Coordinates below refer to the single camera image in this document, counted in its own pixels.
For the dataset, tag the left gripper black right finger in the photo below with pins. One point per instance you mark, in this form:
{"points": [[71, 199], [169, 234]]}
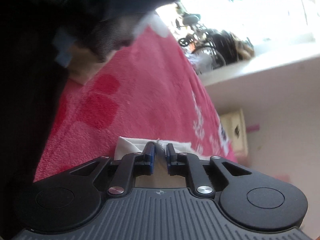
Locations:
{"points": [[203, 177]]}

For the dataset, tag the black wheelchair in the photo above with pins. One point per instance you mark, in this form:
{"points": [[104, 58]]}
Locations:
{"points": [[210, 49]]}

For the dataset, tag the small white garment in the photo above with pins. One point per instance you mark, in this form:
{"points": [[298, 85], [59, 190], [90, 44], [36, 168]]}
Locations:
{"points": [[132, 145]]}

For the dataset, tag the pink floral bed blanket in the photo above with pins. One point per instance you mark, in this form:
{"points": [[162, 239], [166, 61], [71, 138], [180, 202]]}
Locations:
{"points": [[147, 91]]}

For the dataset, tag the cream wooden cabinet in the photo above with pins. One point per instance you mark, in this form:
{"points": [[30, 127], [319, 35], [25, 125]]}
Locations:
{"points": [[235, 128]]}

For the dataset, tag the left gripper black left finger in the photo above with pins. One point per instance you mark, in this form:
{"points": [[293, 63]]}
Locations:
{"points": [[117, 177]]}

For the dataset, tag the black garment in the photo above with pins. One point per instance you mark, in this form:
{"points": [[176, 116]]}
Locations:
{"points": [[45, 44]]}

